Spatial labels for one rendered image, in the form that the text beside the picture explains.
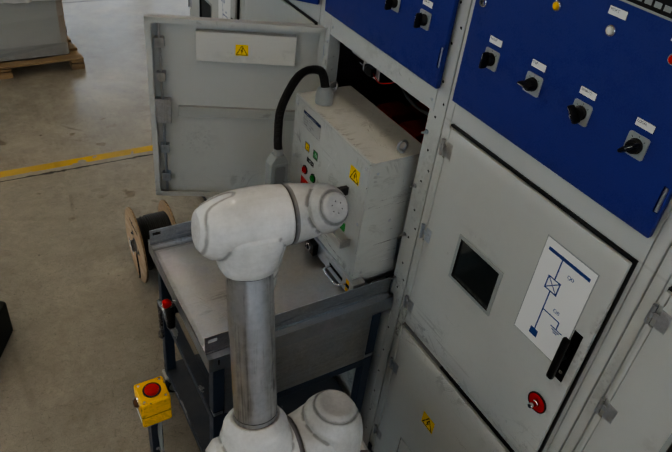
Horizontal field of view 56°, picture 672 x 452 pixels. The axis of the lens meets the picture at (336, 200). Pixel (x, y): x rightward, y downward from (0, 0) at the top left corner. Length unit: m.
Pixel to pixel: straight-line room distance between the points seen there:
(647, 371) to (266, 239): 0.85
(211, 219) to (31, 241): 2.70
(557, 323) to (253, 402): 0.74
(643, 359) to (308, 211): 0.77
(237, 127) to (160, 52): 0.40
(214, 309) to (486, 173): 1.00
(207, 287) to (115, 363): 1.03
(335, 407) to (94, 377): 1.70
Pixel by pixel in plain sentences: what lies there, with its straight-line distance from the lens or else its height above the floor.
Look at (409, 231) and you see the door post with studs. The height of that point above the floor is 1.14.
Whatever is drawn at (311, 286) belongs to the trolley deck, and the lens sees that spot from 2.23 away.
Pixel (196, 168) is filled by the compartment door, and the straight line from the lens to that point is 2.60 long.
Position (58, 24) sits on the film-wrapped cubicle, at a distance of 5.72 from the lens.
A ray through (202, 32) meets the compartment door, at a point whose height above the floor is 1.54.
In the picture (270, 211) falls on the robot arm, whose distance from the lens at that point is 1.25.
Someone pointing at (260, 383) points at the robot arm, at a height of 1.23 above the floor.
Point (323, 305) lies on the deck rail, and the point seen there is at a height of 0.89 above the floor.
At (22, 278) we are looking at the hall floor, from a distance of 3.65.
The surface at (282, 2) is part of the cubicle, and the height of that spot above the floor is 1.57.
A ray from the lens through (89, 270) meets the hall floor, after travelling 3.62.
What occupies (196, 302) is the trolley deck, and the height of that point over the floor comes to 0.85.
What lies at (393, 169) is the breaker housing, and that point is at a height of 1.35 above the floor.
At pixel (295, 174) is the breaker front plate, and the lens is 2.36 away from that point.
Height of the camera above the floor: 2.37
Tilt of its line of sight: 35 degrees down
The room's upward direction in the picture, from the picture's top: 8 degrees clockwise
